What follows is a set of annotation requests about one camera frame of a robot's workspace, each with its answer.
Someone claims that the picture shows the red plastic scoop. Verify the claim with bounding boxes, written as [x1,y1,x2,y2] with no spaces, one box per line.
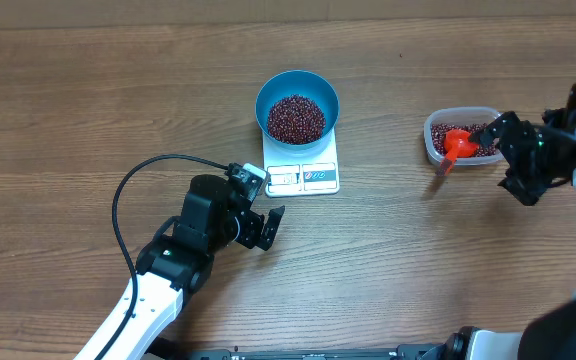
[436,129,479,176]

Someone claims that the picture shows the red beans in container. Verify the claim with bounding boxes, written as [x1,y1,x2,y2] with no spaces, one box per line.
[431,123,497,157]

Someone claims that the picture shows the red beans in bowl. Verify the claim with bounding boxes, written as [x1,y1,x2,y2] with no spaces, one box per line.
[267,94,326,145]

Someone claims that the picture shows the blue bowl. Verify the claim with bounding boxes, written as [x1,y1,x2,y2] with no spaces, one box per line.
[254,70,341,150]

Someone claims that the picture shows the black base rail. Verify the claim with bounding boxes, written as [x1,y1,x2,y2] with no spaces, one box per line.
[141,338,445,360]

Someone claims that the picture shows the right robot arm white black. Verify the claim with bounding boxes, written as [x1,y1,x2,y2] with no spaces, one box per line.
[425,83,576,359]

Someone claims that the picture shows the clear plastic container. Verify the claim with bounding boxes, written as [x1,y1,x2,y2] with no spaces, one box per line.
[423,106,503,166]

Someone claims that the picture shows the white digital kitchen scale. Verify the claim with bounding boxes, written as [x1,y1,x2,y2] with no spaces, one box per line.
[262,130,340,197]

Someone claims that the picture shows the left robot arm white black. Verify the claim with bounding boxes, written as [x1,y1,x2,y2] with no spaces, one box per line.
[76,163,285,360]

